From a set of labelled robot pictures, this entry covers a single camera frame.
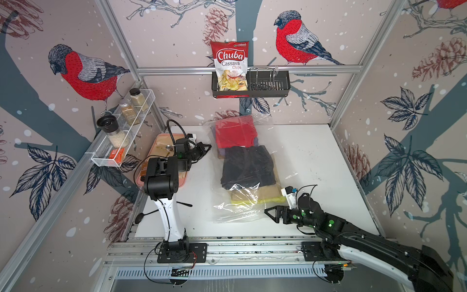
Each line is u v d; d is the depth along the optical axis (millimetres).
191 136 971
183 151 834
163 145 1093
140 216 848
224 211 799
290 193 728
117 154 638
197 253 728
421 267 432
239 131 1029
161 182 551
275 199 837
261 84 1070
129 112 744
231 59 821
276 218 686
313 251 739
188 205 879
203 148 930
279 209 685
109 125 640
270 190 817
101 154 669
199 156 928
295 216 680
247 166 901
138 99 811
